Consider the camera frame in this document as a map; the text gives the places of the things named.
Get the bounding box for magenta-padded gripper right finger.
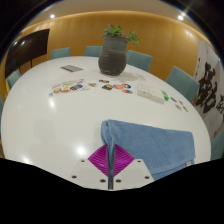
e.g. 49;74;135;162
113;144;155;191

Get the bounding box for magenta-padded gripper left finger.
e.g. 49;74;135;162
69;143;110;191

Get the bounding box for blue towel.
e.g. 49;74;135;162
100;119;197;191

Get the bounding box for white flat box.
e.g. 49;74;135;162
136;82;166;105

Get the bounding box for small colourful stickers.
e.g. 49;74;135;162
169;96;190;113

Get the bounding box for small green item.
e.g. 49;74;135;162
160;89;170;102

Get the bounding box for colourful round stickers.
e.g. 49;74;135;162
98;78;134;95

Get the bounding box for colourful sticker sheet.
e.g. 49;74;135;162
49;78;90;97

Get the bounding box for teal chairs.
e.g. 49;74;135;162
0;45;224;161

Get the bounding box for flat grey card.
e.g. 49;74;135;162
60;64;85;73

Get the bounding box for potted plant in grey pot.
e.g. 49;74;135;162
97;23;141;77

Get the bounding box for white calligraphy folding screen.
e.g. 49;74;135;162
191;40;224;141

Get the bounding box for ceiling lights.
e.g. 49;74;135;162
49;12;185;22

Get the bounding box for black wall screen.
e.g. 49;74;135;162
4;28;51;79

